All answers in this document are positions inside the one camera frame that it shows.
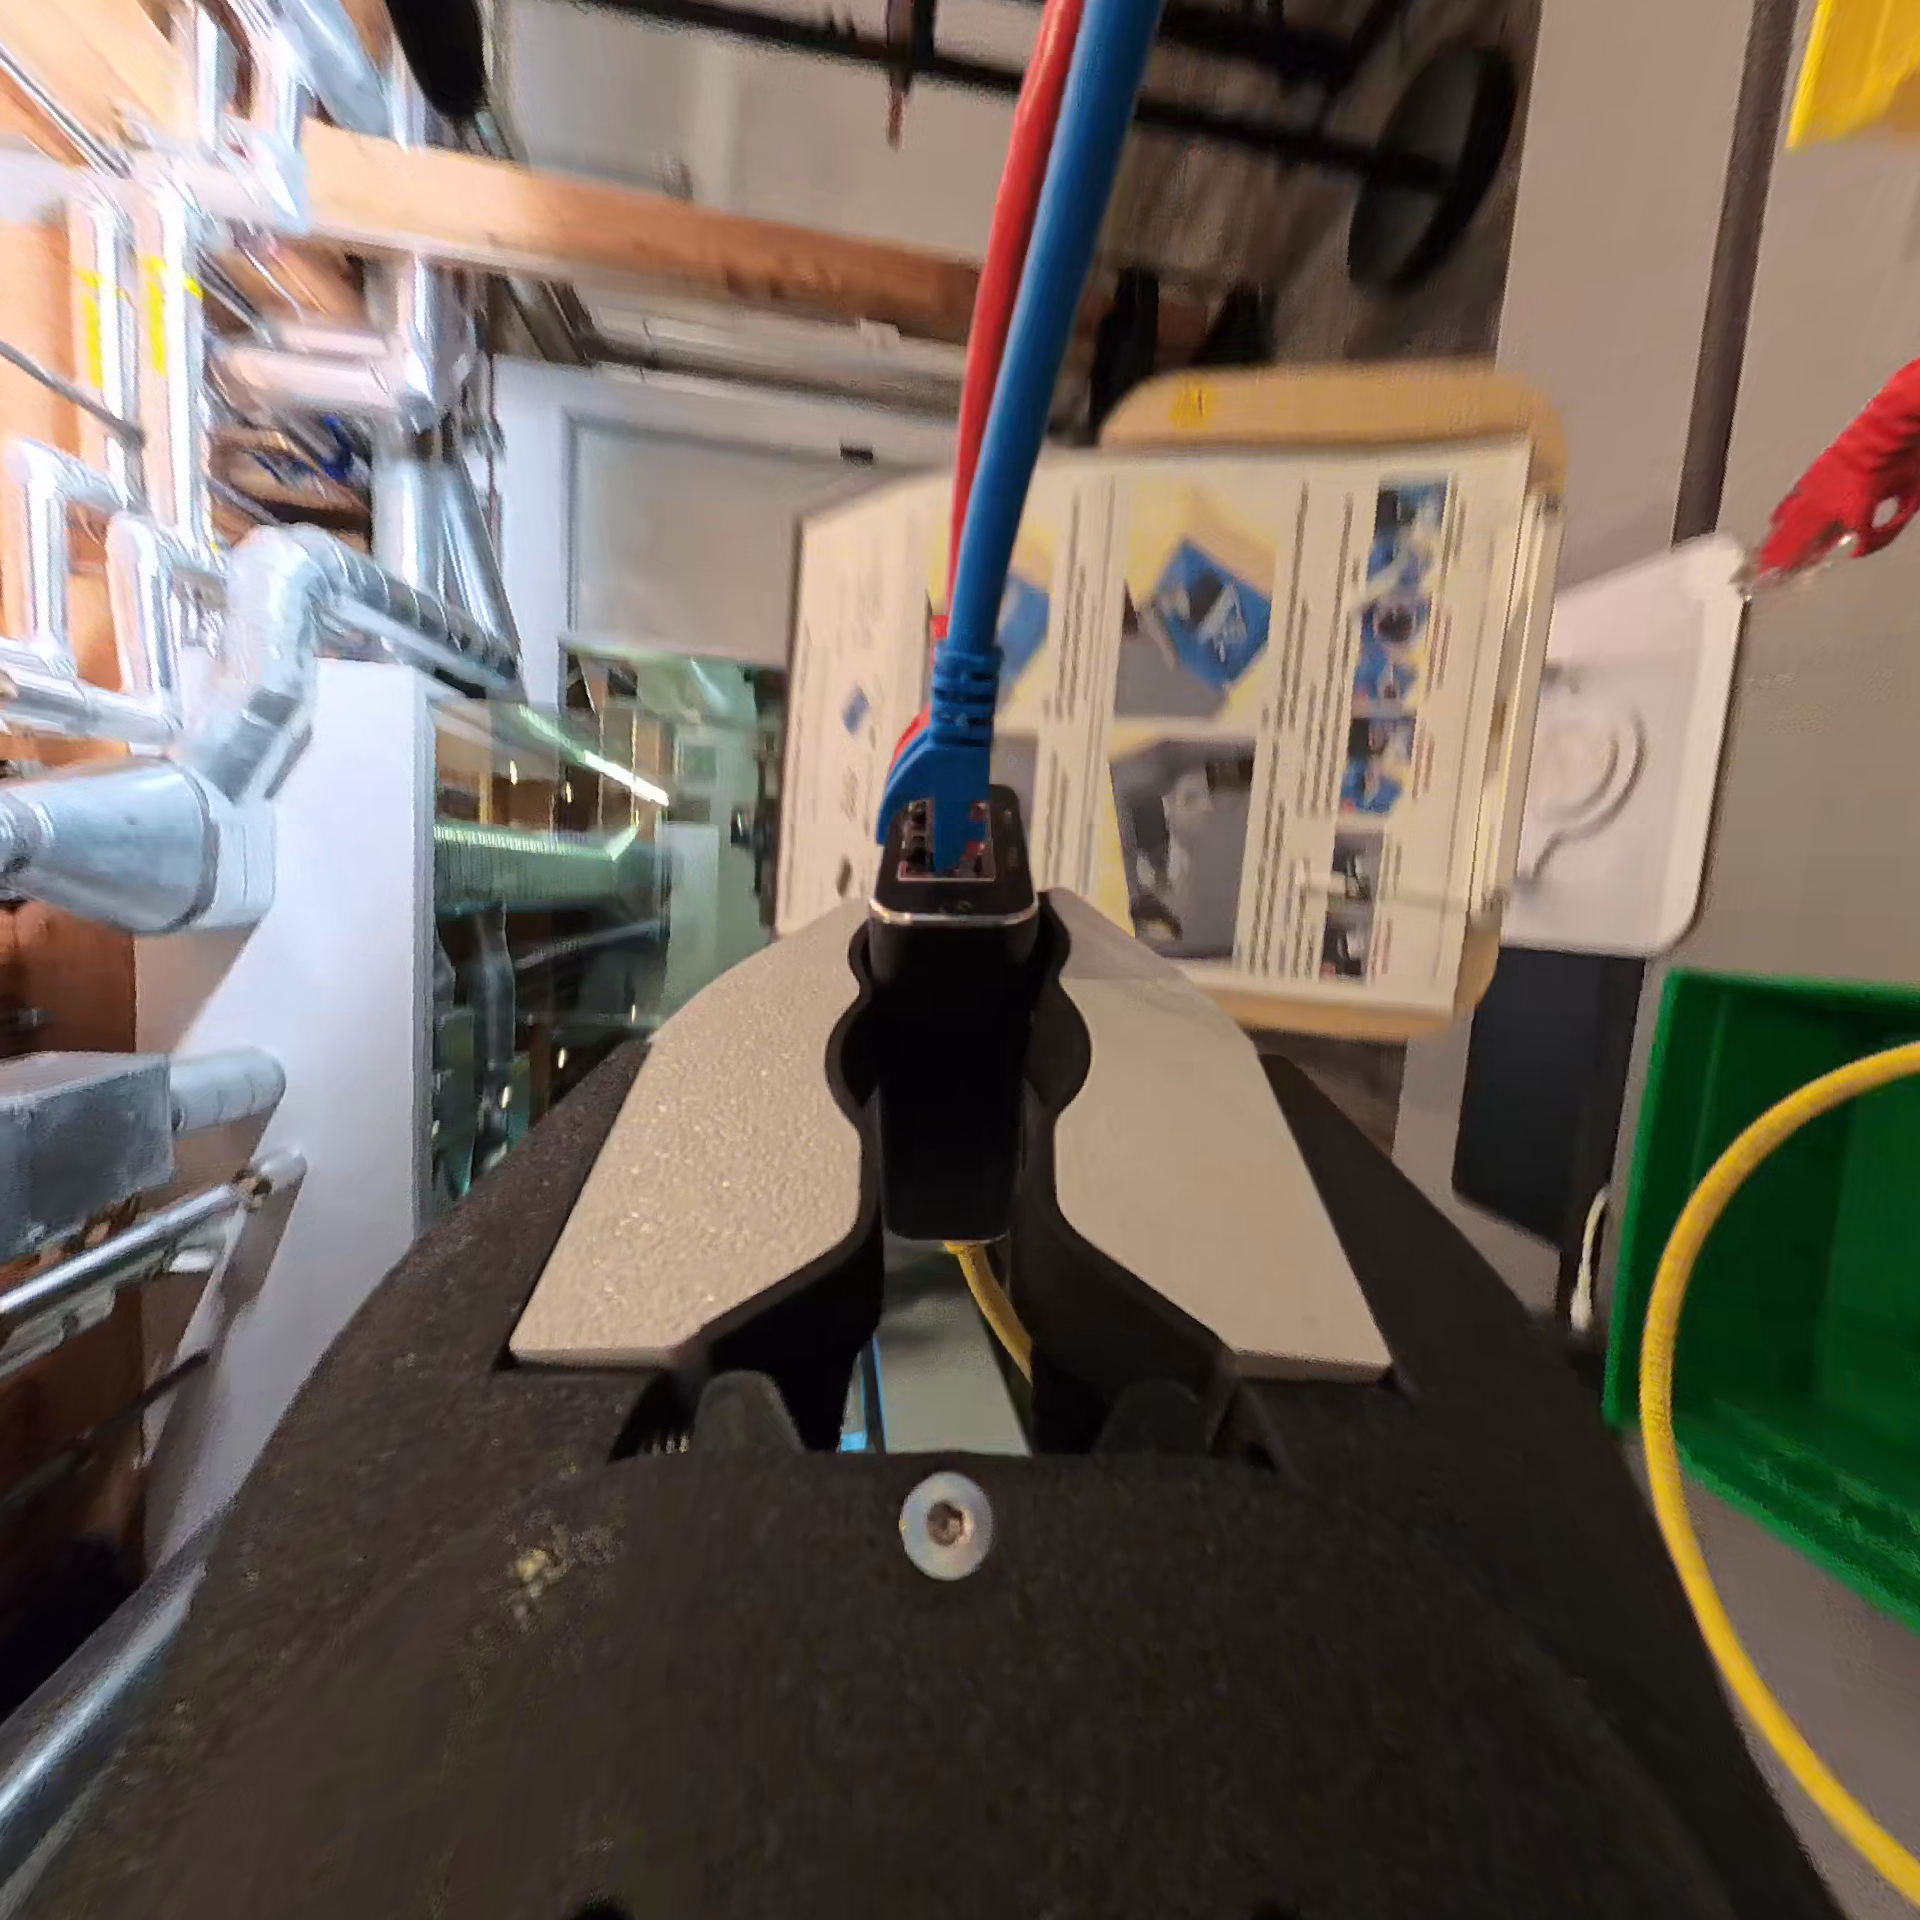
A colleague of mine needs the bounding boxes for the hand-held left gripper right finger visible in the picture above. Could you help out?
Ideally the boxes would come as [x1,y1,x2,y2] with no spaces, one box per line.
[1026,888,1396,1385]

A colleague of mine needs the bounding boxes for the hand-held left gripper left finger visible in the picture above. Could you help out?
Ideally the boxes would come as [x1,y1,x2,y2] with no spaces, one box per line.
[510,901,884,1370]

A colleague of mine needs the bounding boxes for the black ethernet splitter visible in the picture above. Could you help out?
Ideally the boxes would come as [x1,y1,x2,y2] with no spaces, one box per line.
[867,784,1044,1245]

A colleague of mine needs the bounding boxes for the yellow ethernet cable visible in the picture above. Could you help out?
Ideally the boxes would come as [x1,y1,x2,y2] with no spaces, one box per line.
[944,1041,1920,1907]

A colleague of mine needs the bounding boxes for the green plastic bin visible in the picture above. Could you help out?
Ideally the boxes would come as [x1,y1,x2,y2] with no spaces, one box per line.
[1602,968,1920,1630]

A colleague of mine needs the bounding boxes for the blue ethernet cable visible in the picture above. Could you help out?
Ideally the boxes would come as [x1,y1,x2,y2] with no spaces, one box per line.
[874,0,1172,880]

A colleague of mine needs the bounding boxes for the red ethernet cable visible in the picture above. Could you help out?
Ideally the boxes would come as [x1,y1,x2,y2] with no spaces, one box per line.
[896,0,1920,782]

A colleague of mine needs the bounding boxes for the yellow plastic bin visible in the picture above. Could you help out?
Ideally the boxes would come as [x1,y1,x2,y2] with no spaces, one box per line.
[1786,0,1920,153]

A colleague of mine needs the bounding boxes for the instruction sheet on board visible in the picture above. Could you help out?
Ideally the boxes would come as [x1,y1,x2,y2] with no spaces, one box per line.
[772,359,1568,1041]

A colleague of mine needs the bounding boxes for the silver insulated pipe bundle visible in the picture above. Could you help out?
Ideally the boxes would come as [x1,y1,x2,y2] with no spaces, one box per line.
[0,151,497,753]

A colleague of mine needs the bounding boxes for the black pole stand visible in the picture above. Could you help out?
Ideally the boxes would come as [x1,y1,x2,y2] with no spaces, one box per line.
[599,0,1520,291]

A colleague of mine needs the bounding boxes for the clear bracket metal cylinder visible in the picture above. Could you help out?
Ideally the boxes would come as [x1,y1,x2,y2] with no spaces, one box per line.
[0,1153,310,1354]

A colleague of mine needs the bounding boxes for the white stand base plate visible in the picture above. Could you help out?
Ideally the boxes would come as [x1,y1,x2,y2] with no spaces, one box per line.
[1500,537,1748,961]

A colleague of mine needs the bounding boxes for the wide rectangular metal duct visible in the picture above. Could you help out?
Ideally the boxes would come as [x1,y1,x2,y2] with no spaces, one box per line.
[0,1049,289,1262]

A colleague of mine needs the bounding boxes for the round spiral metal duct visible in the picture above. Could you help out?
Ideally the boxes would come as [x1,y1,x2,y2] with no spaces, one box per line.
[0,533,520,935]

